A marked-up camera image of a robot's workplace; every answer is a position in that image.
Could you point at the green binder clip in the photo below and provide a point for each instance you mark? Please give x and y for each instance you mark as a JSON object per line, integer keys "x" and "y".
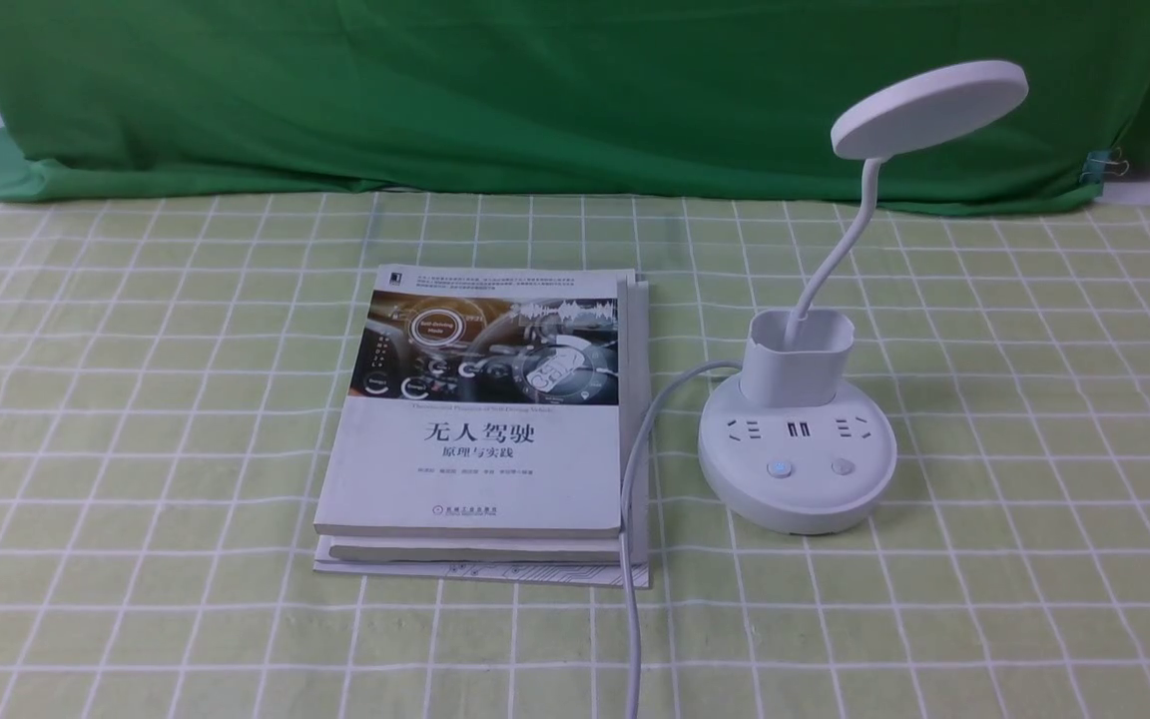
{"x": 1103, "y": 166}

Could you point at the white book with dashboard cover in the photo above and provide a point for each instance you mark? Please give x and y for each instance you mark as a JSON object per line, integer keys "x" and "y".
{"x": 484, "y": 403}

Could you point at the green backdrop cloth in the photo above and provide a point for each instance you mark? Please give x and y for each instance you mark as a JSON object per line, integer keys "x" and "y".
{"x": 730, "y": 100}

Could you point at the white desk lamp with base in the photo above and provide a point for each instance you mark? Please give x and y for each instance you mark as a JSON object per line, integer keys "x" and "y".
{"x": 787, "y": 443}

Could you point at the green checkered tablecloth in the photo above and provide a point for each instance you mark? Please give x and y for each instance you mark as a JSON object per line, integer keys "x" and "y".
{"x": 170, "y": 381}

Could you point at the white bottom book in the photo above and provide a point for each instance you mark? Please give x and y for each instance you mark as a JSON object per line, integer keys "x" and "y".
{"x": 575, "y": 561}

